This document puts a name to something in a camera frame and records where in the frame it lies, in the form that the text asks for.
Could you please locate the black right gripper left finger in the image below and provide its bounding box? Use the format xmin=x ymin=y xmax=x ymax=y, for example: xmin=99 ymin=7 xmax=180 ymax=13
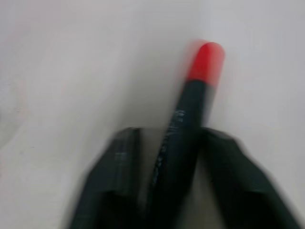
xmin=67 ymin=126 xmax=157 ymax=229

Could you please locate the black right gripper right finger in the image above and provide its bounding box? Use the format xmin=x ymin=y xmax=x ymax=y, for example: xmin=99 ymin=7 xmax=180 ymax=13
xmin=197 ymin=126 xmax=303 ymax=229

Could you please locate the black marker with red cap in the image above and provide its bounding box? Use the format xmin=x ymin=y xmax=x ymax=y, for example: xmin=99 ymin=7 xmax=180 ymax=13
xmin=145 ymin=42 xmax=226 ymax=229

